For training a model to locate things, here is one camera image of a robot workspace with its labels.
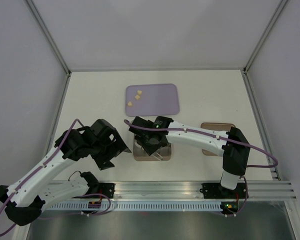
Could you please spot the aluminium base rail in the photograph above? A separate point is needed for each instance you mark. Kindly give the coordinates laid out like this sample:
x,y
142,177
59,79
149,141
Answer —
x,y
265,190

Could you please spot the beige chocolate box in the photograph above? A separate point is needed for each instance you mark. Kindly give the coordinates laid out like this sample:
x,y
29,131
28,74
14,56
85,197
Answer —
x,y
162,154

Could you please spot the right aluminium frame post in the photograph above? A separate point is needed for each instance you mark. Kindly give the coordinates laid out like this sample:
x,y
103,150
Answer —
x,y
265,34

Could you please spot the white metal tongs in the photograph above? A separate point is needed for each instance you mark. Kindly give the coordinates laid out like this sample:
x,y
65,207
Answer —
x,y
141,156

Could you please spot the aluminium frame post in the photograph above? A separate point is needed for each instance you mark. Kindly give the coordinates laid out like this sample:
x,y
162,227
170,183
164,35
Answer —
x,y
265,34
47,35

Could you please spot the white slotted cable duct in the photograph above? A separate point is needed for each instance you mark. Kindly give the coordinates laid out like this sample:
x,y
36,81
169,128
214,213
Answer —
x,y
142,206

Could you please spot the purple plastic tray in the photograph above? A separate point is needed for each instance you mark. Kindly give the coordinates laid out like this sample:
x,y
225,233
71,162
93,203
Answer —
x,y
156,100

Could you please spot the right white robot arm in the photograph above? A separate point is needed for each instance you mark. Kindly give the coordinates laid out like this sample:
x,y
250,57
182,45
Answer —
x,y
231,146

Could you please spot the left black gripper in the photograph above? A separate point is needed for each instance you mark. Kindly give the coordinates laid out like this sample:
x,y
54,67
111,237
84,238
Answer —
x,y
116,148

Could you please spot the left aluminium frame post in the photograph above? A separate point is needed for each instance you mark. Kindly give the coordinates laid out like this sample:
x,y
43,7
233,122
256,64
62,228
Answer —
x,y
47,35

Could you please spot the beige box lid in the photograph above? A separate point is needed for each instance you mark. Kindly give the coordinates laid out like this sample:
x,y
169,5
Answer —
x,y
213,126

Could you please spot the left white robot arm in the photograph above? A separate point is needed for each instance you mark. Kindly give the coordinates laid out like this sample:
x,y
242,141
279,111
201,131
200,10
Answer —
x,y
25,200

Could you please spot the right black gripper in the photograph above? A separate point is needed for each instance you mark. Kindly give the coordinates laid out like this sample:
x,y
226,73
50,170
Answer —
x,y
150,150

